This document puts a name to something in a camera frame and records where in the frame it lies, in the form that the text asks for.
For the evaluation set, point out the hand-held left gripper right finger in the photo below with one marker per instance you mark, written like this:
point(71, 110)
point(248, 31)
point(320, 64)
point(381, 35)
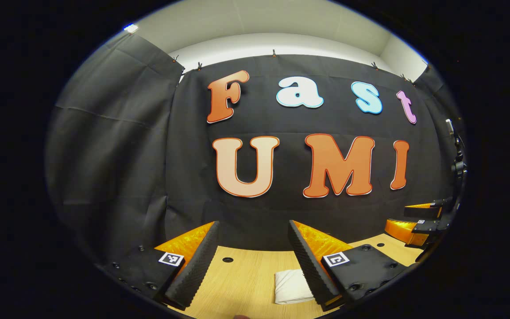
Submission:
point(310, 270)

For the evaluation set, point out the ceiling light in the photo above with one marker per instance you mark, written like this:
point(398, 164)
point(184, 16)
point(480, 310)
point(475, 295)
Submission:
point(130, 28)

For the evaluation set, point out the white jeans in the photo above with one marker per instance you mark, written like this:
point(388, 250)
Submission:
point(292, 285)

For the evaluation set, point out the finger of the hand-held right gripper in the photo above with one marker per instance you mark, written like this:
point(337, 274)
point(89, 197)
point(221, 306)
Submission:
point(432, 226)
point(423, 212)

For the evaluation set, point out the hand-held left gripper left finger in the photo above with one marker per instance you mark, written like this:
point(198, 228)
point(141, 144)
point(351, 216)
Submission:
point(197, 270)

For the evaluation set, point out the black backdrop cloth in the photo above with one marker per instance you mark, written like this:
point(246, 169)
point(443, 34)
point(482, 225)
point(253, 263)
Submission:
point(281, 208)

